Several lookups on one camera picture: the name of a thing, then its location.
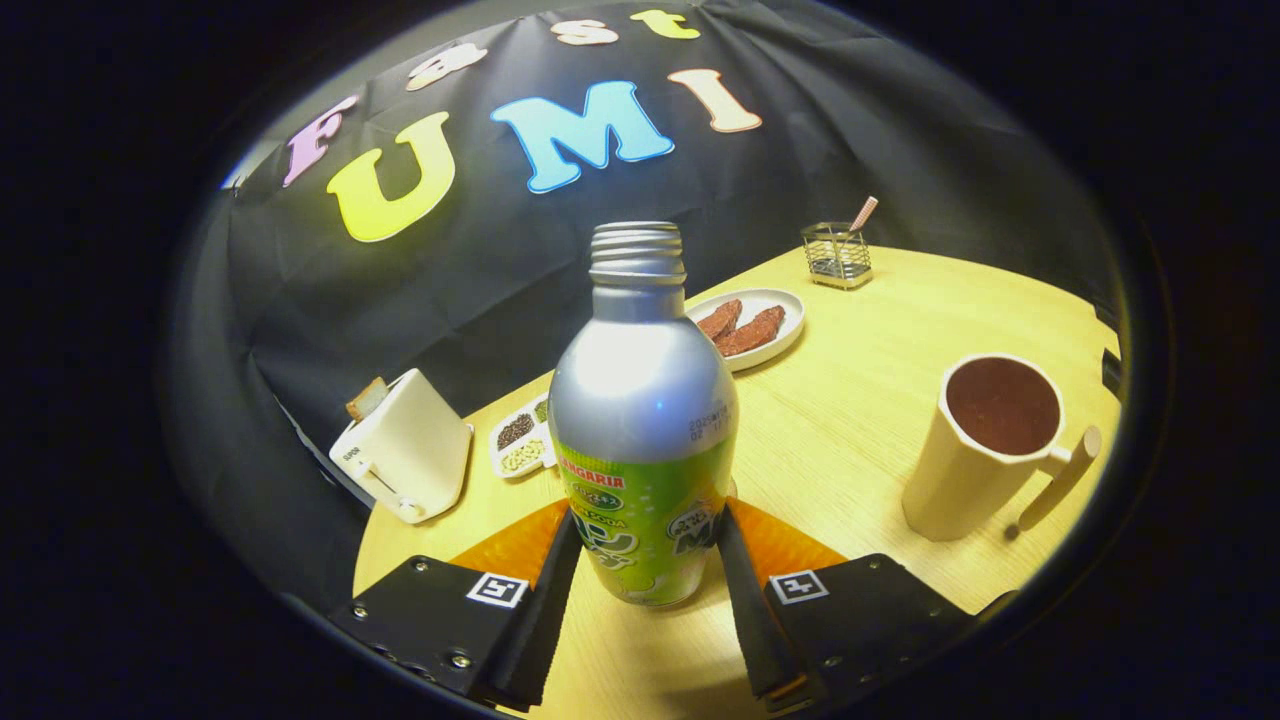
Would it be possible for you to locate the toast slice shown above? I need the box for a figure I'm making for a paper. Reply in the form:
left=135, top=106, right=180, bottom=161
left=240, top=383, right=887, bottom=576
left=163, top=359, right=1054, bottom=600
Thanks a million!
left=345, top=377, right=390, bottom=422

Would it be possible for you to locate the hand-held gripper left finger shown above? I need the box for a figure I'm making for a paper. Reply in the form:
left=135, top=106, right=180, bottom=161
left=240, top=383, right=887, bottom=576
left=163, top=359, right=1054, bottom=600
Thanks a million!
left=328, top=497, right=583, bottom=713

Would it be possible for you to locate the white toaster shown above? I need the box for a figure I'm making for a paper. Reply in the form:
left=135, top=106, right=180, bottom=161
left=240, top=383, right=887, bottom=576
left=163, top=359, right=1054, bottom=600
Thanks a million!
left=328, top=368, right=474, bottom=525

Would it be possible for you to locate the white plate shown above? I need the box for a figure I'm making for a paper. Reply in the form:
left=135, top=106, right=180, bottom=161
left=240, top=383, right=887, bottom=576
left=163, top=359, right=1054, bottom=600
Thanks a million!
left=686, top=288, right=807, bottom=373

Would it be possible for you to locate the wooden table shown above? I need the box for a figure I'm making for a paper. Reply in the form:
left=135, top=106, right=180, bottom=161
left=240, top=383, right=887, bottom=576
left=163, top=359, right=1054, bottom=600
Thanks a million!
left=353, top=245, right=1123, bottom=720

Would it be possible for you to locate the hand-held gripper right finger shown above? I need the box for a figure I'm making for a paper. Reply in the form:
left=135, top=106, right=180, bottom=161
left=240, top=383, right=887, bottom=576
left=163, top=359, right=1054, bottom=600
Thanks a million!
left=715, top=497, right=976, bottom=713

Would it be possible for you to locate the silver green juice bottle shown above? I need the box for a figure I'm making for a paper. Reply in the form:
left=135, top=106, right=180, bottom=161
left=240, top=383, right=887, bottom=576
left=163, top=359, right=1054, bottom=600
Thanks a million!
left=547, top=222, right=740, bottom=608

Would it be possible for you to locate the brown sausage piece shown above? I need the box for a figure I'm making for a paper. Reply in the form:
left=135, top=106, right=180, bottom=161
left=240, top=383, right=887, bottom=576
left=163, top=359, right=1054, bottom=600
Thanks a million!
left=697, top=298, right=744, bottom=341
left=714, top=305, right=787, bottom=358

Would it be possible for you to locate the cream cup with wooden handle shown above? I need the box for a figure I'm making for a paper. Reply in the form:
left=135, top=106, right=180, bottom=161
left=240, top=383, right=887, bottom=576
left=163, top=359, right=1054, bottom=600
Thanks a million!
left=901, top=352, right=1103, bottom=543

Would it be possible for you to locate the white divided dish with beans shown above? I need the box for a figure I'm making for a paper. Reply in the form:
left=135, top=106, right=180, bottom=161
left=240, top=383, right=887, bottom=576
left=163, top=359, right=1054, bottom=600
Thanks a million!
left=488, top=392, right=557, bottom=480

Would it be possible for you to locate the wire mesh holder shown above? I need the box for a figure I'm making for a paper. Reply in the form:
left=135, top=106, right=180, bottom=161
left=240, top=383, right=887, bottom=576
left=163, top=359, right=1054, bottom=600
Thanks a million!
left=800, top=221, right=874, bottom=291

